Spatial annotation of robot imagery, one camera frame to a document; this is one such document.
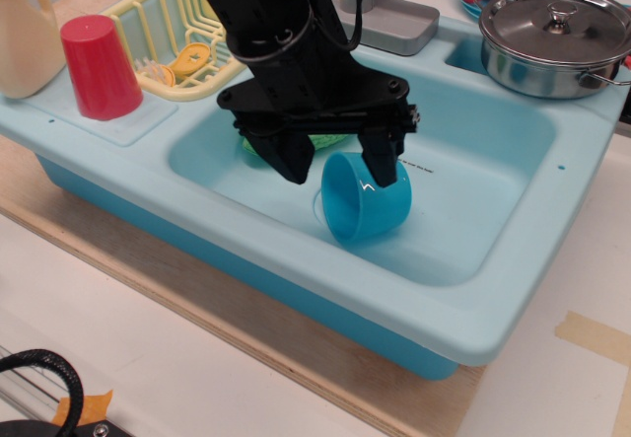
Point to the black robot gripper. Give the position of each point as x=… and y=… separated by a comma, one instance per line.
x=305, y=81

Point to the blue plastic cup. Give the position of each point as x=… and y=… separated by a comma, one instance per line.
x=354, y=206

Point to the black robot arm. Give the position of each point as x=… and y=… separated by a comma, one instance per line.
x=305, y=82

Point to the red plastic cup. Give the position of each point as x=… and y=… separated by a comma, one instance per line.
x=104, y=83

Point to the green toy bitter melon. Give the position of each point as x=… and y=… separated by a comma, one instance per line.
x=325, y=140

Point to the grey toy faucet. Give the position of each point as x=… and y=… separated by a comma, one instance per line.
x=397, y=26

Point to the light blue toy sink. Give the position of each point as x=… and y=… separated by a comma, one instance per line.
x=498, y=179

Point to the orange toy lid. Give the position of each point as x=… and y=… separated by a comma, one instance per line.
x=192, y=57

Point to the yellow dish rack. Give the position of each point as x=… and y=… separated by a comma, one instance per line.
x=160, y=29

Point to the steel pot with lid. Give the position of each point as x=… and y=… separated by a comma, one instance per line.
x=554, y=49

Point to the beige masking tape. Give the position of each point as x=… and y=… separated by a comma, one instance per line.
x=594, y=336

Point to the cream plastic jug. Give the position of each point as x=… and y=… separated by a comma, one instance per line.
x=31, y=48

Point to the orange tape piece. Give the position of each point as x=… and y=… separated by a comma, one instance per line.
x=94, y=409

